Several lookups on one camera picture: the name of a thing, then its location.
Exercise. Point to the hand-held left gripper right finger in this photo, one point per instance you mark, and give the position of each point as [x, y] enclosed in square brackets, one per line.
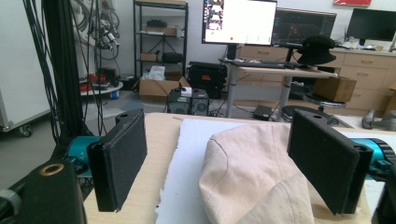
[323, 158]

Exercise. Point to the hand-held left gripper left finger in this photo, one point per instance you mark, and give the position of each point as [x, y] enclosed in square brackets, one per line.
[123, 158]

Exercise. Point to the beige cloth cap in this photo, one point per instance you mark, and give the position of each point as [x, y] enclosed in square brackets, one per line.
[249, 177]

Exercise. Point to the teal round device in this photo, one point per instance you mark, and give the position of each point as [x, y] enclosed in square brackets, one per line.
[81, 149]
[375, 154]

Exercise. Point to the round black stool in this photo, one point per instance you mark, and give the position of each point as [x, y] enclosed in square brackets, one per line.
[323, 102]

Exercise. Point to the white sheet mat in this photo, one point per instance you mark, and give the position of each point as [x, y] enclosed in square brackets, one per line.
[183, 161]

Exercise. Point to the grey metal device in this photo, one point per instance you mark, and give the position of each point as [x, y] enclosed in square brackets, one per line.
[378, 119]

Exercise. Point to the closed brown cardboard box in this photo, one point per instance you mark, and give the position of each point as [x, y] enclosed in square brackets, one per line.
[334, 88]

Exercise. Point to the round white side table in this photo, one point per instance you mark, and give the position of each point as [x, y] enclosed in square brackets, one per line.
[102, 88]

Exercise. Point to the small flat black box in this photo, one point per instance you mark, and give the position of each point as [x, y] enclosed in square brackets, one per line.
[263, 112]

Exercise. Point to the open cardboard box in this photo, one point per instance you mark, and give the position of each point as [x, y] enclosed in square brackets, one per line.
[155, 88]

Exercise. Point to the black computer tower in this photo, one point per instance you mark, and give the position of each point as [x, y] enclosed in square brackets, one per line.
[178, 104]
[200, 104]

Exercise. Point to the small white box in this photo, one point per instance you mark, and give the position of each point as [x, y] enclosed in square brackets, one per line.
[186, 91]

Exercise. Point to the light wooden drawer cabinet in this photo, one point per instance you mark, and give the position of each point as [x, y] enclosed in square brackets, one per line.
[367, 74]

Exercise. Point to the white standing desk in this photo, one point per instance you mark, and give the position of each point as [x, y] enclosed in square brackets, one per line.
[274, 72]

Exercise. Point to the black hat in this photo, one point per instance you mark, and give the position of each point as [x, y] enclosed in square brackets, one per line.
[317, 49]

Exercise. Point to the black metal stand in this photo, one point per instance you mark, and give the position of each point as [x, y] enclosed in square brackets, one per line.
[63, 62]

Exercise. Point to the black keyboard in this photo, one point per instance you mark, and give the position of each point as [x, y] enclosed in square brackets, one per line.
[261, 64]

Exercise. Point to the black hard case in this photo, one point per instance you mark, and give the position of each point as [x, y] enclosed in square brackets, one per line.
[207, 76]

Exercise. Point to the black metal shelf rack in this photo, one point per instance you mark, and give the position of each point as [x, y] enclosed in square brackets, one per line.
[162, 34]

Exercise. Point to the dark wide monitor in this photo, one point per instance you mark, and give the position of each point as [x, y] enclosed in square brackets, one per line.
[295, 28]

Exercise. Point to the white wheeled cabinet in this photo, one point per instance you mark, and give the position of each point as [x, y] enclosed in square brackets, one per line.
[18, 62]

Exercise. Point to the black switched-off monitor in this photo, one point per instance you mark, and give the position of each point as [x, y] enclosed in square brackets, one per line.
[372, 25]

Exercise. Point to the bright white monitor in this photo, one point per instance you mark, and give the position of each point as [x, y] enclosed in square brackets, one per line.
[246, 21]

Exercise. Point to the red wall picture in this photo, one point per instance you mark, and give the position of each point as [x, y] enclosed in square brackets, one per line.
[351, 2]

